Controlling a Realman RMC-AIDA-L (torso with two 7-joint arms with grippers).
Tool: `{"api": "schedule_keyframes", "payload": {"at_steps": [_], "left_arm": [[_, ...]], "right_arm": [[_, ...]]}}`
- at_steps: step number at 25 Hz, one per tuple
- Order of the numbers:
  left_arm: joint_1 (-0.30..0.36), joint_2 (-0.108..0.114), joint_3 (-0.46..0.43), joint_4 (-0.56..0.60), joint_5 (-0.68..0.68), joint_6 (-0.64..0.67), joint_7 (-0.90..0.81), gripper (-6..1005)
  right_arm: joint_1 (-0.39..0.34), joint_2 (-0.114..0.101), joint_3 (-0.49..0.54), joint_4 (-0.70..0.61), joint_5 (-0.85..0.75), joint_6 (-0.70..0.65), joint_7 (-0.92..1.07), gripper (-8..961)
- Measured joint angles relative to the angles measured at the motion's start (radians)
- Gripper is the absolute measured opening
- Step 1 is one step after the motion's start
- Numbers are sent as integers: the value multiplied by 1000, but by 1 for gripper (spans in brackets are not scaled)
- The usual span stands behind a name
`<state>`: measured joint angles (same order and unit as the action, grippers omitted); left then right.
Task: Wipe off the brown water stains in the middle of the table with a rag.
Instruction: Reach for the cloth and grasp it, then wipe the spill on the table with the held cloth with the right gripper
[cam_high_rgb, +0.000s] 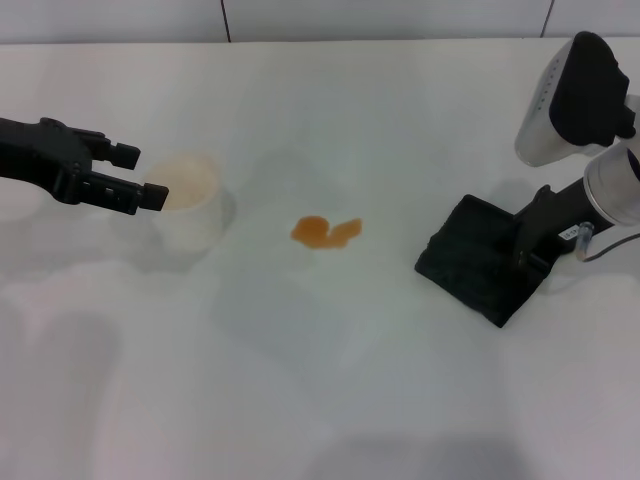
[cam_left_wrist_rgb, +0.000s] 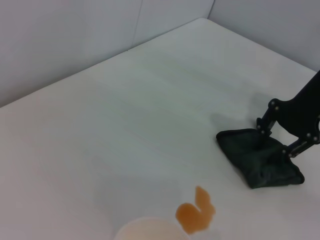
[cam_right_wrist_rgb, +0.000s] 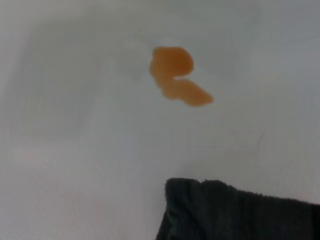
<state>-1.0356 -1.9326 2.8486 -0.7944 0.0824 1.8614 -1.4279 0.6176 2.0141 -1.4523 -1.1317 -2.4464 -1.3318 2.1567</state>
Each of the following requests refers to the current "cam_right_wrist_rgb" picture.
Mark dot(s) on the brown water stain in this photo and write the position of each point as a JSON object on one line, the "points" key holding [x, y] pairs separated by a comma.
{"points": [[172, 65]]}

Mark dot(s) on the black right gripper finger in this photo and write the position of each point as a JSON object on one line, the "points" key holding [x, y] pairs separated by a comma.
{"points": [[316, 222]]}

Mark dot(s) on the dark blue rag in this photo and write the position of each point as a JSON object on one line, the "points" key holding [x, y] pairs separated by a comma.
{"points": [[225, 212]]}

